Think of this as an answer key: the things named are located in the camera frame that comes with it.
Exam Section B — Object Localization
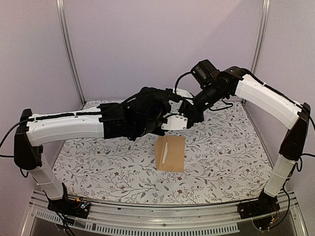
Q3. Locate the cream letter paper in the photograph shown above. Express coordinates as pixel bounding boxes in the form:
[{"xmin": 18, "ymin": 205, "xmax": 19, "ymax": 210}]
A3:
[{"xmin": 162, "ymin": 142, "xmax": 168, "ymax": 165}]

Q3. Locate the brown kraft envelope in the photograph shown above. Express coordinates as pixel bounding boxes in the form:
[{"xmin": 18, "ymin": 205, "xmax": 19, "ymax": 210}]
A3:
[{"xmin": 155, "ymin": 135, "xmax": 185, "ymax": 173}]

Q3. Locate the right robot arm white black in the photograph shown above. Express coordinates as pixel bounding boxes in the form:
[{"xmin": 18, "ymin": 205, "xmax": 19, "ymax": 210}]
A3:
[{"xmin": 173, "ymin": 59, "xmax": 311, "ymax": 214}]

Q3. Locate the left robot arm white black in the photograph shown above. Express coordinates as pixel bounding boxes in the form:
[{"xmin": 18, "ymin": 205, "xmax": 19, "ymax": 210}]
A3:
[{"xmin": 13, "ymin": 87, "xmax": 189, "ymax": 213}]

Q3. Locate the floral patterned table mat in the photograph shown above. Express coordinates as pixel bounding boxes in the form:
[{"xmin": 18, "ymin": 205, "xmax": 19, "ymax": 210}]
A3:
[{"xmin": 53, "ymin": 102, "xmax": 272, "ymax": 205}]

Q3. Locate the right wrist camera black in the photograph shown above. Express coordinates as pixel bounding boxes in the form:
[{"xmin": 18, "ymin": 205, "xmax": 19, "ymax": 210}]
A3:
[{"xmin": 173, "ymin": 88, "xmax": 193, "ymax": 99}]

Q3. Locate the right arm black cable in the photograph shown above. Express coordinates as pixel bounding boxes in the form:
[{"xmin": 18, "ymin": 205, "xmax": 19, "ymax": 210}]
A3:
[{"xmin": 174, "ymin": 71, "xmax": 192, "ymax": 93}]

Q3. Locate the right aluminium frame post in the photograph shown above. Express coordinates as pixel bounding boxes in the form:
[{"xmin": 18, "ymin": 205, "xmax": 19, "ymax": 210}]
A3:
[{"xmin": 251, "ymin": 0, "xmax": 270, "ymax": 74}]

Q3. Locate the aluminium frame post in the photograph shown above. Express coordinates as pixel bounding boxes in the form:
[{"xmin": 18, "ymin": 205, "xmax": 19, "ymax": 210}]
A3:
[
  {"xmin": 251, "ymin": 0, "xmax": 270, "ymax": 74},
  {"xmin": 56, "ymin": 0, "xmax": 86, "ymax": 105}
]

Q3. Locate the aluminium front rail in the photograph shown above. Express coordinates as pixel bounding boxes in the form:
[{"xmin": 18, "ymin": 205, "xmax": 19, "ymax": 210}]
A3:
[{"xmin": 21, "ymin": 190, "xmax": 310, "ymax": 236}]

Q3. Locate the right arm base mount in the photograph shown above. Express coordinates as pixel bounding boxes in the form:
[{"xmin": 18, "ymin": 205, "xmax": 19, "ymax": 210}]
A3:
[{"xmin": 237, "ymin": 199, "xmax": 280, "ymax": 219}]

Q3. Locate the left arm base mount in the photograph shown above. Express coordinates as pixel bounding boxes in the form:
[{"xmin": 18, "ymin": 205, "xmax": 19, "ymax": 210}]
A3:
[{"xmin": 48, "ymin": 199, "xmax": 91, "ymax": 219}]

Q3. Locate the left aluminium frame post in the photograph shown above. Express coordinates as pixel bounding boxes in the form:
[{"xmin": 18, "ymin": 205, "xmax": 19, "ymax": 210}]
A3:
[{"xmin": 56, "ymin": 0, "xmax": 86, "ymax": 105}]

